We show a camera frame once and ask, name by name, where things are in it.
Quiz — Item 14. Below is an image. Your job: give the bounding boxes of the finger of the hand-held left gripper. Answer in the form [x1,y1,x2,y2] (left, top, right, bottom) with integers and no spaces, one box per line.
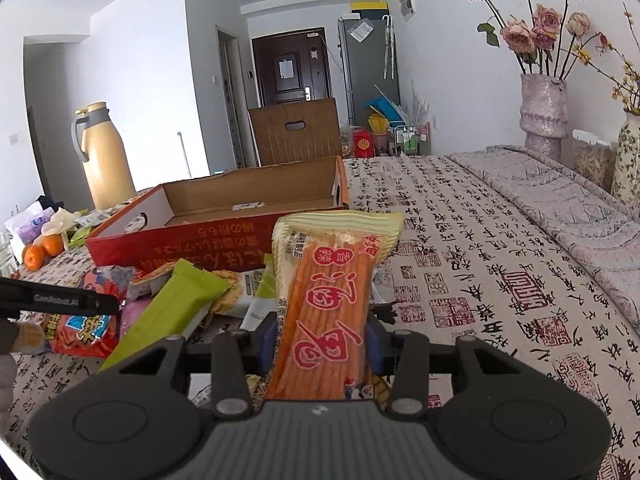
[84,288,122,316]

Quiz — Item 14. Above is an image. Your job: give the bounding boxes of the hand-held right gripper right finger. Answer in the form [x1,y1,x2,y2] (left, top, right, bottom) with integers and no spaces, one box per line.
[365,312,526,417]

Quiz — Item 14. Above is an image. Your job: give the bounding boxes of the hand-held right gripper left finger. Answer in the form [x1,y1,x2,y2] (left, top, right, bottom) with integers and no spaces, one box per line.
[102,312,278,420]

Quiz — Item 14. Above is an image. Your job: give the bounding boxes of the orange spicy strip snack packet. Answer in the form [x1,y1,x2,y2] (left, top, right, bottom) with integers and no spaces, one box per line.
[264,211,403,401]

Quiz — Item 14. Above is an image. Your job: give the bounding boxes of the pile of assorted snack packets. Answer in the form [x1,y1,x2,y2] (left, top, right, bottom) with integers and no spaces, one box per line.
[45,255,281,376]

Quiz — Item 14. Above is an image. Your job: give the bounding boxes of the red cardboard box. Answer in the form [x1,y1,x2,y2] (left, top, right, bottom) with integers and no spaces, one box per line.
[86,156,349,281]

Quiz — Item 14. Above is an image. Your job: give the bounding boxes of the heap of small wrapped snacks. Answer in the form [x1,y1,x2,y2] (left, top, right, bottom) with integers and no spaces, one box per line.
[70,201,132,241]

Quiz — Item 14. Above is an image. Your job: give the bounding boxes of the cream plastic bag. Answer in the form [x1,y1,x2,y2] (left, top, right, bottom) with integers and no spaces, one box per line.
[42,207,77,253]

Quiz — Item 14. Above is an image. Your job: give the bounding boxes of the purple tissue pack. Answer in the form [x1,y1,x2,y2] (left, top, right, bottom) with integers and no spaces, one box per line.
[5,205,55,242]

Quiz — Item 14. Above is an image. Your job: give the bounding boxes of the yellow thermos jug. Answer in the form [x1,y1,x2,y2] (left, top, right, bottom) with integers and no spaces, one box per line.
[75,101,137,211]

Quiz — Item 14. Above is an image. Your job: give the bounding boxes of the white pole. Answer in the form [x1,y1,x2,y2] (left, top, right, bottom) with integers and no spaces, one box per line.
[177,130,193,178]

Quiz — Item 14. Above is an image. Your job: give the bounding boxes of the wooden chair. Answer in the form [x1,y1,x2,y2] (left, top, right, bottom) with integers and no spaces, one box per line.
[248,98,343,167]

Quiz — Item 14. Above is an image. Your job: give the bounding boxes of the red gift box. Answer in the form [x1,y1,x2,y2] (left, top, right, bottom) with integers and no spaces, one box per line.
[351,127,376,157]

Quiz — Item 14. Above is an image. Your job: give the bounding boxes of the folded grey printed cloth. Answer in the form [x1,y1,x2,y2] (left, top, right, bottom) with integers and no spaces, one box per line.
[445,145,640,331]

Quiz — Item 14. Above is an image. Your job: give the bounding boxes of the blue dustpan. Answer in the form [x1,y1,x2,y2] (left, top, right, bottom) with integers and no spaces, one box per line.
[362,97,401,121]

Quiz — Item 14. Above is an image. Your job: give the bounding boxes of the white dried grass bunch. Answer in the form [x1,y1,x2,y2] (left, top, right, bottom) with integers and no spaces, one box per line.
[410,82,431,126]

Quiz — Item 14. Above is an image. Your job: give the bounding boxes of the dark brown door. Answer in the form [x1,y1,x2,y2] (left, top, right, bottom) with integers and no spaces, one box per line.
[251,31,328,111]

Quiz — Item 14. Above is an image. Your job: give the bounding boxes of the grey refrigerator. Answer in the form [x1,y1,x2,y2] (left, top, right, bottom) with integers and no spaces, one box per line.
[337,15,401,128]

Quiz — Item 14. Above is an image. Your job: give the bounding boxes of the glass jar of nuts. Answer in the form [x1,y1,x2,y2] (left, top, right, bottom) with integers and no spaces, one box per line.
[571,129,617,191]

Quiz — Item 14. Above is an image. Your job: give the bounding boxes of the pink textured vase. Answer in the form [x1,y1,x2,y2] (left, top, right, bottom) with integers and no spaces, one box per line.
[518,74,568,161]

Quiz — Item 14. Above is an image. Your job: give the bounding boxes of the white umbrella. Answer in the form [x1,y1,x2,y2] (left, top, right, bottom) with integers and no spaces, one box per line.
[382,15,397,81]

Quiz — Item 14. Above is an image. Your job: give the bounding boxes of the floral ceramic vase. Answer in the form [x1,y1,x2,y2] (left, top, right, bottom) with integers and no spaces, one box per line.
[611,110,640,206]

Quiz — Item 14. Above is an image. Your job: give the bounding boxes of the clear document pouch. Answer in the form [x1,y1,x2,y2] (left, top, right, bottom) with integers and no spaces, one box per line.
[347,20,374,44]

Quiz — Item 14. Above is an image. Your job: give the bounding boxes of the yellow box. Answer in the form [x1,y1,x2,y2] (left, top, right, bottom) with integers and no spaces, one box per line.
[350,1,391,20]

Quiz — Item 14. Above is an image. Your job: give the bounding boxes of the bunch of dried roses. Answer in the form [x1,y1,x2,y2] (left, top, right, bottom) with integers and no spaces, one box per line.
[447,0,608,81]

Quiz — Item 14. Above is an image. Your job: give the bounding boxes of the yellow flower branches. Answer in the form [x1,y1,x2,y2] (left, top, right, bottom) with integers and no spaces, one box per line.
[575,2,640,116]

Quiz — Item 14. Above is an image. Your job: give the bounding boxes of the wire trolley rack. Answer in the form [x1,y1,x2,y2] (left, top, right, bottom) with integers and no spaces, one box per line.
[392,122,431,156]

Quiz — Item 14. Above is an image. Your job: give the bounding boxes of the side doorway frame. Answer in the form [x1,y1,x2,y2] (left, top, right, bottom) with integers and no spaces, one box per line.
[216,25,247,171]

